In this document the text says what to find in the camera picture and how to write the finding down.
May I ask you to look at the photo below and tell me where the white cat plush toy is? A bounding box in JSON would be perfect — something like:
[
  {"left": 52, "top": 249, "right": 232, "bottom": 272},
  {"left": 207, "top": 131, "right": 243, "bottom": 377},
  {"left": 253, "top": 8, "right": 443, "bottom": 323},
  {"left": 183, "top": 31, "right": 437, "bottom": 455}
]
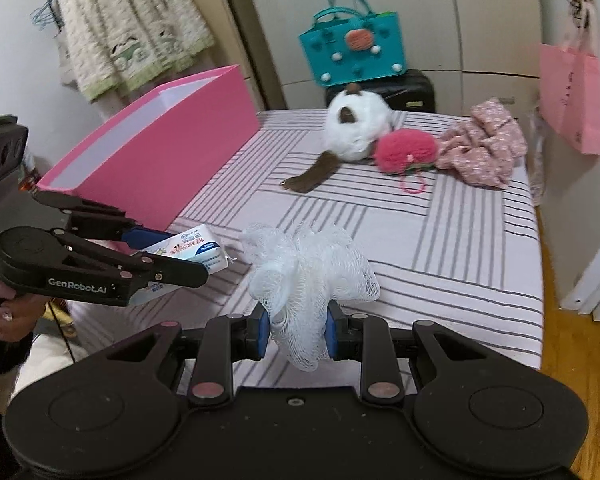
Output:
[{"left": 280, "top": 84, "right": 396, "bottom": 194}]

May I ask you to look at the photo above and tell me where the black suitcase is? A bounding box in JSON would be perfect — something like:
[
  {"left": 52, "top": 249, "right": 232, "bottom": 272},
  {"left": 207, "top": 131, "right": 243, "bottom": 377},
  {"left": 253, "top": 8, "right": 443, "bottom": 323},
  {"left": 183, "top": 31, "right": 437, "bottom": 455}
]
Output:
[{"left": 325, "top": 69, "right": 437, "bottom": 113}]

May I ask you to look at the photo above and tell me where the teal felt tote bag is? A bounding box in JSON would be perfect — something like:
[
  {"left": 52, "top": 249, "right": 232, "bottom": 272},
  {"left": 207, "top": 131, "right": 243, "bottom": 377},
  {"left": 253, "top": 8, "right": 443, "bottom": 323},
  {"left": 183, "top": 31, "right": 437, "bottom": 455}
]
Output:
[{"left": 299, "top": 0, "right": 410, "bottom": 88}]

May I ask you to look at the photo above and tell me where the black cable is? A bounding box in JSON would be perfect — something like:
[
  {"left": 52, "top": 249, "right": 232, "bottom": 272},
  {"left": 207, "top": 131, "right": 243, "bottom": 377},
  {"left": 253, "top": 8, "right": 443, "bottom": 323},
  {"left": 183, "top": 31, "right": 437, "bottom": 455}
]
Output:
[{"left": 45, "top": 305, "right": 77, "bottom": 363}]

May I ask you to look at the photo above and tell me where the cream knitted cardigan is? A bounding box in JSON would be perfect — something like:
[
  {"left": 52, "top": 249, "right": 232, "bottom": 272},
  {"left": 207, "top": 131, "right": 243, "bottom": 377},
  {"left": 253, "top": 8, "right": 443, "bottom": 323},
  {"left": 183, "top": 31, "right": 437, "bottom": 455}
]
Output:
[{"left": 55, "top": 0, "right": 216, "bottom": 102}]

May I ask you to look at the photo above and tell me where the white tissue packet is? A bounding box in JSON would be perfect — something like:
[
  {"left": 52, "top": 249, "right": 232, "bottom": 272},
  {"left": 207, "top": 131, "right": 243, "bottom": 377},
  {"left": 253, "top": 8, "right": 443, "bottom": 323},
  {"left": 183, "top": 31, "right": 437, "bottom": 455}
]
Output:
[{"left": 130, "top": 223, "right": 231, "bottom": 306}]

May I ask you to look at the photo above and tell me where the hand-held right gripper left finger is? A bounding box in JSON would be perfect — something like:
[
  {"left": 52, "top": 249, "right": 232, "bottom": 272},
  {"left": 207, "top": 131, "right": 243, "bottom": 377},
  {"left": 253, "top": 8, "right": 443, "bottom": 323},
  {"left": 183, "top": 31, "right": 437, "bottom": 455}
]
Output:
[{"left": 82, "top": 305, "right": 271, "bottom": 407}]

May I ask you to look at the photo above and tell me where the person's left hand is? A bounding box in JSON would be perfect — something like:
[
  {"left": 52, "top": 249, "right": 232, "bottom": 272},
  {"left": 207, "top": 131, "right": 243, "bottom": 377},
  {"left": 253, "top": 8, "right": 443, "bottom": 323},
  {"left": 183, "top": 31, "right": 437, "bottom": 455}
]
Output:
[{"left": 0, "top": 267, "right": 47, "bottom": 343}]

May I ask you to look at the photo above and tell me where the pink floral cloth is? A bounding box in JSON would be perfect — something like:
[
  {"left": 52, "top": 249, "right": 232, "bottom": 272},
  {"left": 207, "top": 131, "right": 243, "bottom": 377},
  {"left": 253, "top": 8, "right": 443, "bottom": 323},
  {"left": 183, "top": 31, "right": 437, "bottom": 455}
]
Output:
[{"left": 437, "top": 99, "right": 529, "bottom": 191}]

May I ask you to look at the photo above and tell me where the white mesh bath pouf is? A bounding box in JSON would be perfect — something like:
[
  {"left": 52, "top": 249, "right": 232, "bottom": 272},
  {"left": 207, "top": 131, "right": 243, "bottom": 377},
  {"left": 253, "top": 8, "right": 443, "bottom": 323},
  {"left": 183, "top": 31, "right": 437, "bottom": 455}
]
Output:
[{"left": 240, "top": 222, "right": 383, "bottom": 373}]

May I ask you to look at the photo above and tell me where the pink fluffy pouch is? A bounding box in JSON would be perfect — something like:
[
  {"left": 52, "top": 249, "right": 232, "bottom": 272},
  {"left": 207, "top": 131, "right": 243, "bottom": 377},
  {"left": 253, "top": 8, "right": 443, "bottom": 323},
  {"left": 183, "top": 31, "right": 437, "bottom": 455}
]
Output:
[{"left": 374, "top": 128, "right": 441, "bottom": 195}]

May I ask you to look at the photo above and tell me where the beige wardrobe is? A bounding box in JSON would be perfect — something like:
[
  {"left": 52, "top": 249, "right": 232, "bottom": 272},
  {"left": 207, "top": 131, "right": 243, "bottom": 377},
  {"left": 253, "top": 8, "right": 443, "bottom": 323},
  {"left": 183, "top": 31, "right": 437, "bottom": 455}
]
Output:
[{"left": 215, "top": 0, "right": 546, "bottom": 111}]

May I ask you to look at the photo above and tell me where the pink paper bag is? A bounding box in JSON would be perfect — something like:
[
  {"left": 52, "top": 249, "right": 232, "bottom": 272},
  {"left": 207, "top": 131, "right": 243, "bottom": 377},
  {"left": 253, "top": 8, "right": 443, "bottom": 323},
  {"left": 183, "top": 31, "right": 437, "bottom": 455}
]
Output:
[{"left": 537, "top": 42, "right": 600, "bottom": 156}]

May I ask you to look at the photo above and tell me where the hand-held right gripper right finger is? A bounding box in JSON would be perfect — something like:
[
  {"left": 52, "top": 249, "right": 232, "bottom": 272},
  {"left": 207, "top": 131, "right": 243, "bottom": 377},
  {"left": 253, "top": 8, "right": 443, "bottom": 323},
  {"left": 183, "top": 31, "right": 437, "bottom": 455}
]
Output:
[{"left": 324, "top": 301, "right": 506, "bottom": 406}]

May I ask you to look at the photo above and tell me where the pink cardboard box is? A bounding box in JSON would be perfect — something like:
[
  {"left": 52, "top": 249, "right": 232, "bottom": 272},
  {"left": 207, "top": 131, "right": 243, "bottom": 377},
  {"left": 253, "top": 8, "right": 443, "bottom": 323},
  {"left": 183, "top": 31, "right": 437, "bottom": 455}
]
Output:
[{"left": 35, "top": 64, "right": 260, "bottom": 253}]

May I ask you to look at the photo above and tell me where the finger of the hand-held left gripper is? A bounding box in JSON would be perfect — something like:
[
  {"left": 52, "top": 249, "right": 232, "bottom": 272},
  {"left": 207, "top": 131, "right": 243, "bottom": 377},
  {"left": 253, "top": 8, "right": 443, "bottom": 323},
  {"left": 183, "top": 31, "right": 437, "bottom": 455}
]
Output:
[
  {"left": 32, "top": 191, "right": 174, "bottom": 252},
  {"left": 55, "top": 230, "right": 210, "bottom": 292}
]

